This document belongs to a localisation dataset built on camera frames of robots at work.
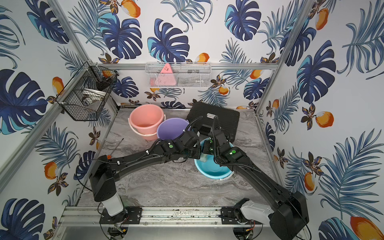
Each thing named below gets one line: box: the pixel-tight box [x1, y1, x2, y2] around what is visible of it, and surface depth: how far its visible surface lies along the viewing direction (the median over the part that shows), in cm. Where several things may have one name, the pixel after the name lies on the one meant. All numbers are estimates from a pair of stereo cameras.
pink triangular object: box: [150, 63, 177, 86], surface depth 92 cm
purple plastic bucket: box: [157, 117, 190, 141], surface depth 93 cm
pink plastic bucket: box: [128, 104, 166, 141], surface depth 98 cm
